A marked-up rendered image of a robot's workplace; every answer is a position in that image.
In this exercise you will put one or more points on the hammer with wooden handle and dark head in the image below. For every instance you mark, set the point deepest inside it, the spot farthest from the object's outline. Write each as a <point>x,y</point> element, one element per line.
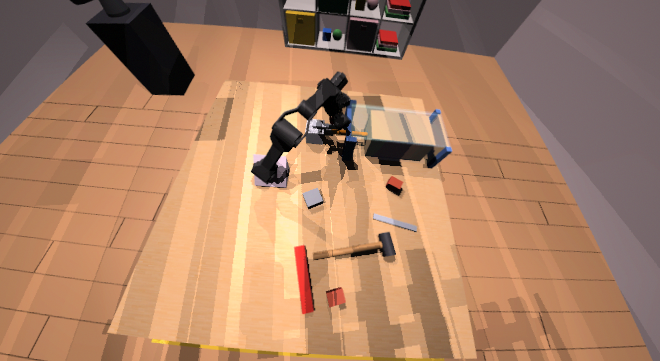
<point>385,244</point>

